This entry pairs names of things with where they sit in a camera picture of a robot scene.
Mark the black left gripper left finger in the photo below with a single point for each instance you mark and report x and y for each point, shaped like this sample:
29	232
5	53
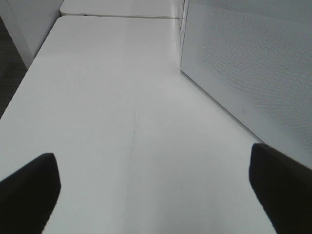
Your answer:
29	195

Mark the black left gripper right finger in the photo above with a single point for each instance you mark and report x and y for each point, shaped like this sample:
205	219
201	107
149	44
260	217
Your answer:
284	189

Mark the white microwave door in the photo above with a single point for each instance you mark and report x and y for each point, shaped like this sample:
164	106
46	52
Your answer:
255	58

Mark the white adjacent table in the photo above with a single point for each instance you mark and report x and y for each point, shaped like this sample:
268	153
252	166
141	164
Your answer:
123	8

